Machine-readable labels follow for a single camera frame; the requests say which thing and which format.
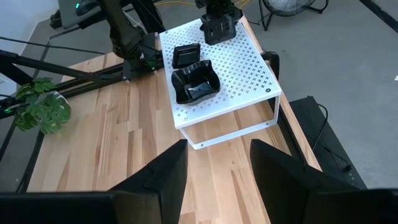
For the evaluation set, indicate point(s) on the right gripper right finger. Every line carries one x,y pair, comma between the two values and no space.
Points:
286,193

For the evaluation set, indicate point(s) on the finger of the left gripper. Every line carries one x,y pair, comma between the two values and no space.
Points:
213,32
230,28

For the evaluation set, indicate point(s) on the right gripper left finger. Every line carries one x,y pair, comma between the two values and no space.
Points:
155,193

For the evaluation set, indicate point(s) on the small square black plate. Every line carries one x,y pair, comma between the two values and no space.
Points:
186,57

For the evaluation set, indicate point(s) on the wavy square black plate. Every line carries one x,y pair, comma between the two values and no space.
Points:
199,90

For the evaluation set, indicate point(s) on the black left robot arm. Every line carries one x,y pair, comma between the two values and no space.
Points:
124,34

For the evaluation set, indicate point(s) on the white perforated metal shelf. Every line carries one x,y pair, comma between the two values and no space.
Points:
242,71

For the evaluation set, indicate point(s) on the black curved hook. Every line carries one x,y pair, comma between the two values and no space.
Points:
273,57

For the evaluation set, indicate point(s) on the black floor fan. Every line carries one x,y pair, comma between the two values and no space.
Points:
292,12

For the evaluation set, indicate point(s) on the black flat panel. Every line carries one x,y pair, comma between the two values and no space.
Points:
311,124

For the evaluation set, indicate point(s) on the green artificial plant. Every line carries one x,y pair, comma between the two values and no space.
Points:
46,112

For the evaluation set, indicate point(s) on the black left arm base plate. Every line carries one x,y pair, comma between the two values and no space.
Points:
130,74

